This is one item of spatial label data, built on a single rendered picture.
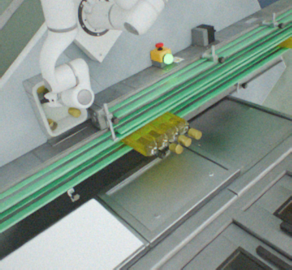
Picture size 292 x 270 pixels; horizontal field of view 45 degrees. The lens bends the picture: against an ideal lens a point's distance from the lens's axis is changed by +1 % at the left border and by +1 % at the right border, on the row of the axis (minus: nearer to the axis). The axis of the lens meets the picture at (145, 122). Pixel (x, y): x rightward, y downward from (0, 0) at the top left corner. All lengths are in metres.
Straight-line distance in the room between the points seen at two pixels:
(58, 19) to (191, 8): 0.95
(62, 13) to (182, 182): 0.77
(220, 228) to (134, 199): 0.34
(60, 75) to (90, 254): 0.59
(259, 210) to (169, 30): 0.90
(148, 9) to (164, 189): 0.67
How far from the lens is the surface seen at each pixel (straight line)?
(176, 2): 1.75
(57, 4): 0.98
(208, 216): 1.28
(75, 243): 1.30
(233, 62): 1.83
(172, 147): 1.35
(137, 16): 1.14
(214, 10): 1.95
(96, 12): 1.32
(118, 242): 1.25
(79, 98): 1.11
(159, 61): 1.64
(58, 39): 1.03
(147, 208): 1.33
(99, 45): 1.42
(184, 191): 1.37
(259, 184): 1.42
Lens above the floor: 2.00
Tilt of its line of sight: 45 degrees down
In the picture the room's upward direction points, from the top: 117 degrees clockwise
